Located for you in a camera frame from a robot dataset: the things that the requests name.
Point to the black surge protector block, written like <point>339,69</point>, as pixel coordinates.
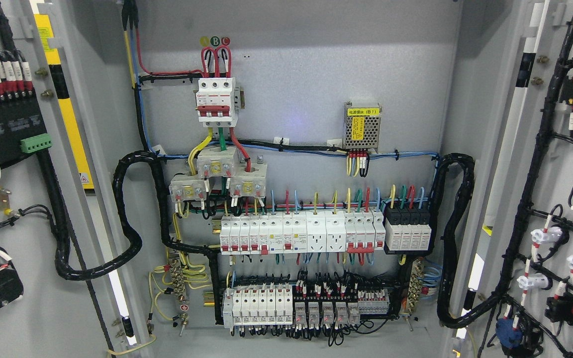
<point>408,231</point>

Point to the white red main breaker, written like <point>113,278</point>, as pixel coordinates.
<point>218,102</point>

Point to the white socket breaker row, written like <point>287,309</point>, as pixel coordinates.
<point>303,232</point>

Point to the brass ground terminal bar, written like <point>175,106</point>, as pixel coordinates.
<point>178,284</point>

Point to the grey cabinet door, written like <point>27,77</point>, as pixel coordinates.
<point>495,122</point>
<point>55,317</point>

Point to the relay terminal row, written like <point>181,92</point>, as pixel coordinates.
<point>303,306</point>

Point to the perforated metal power supply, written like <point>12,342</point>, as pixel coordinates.
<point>362,125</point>

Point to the black digital power meter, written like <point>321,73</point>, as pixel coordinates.
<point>19,119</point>

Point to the yellow terminal post block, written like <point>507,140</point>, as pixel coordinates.
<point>5,203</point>

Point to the grey current transformer cluster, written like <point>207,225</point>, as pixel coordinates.
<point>213,166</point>

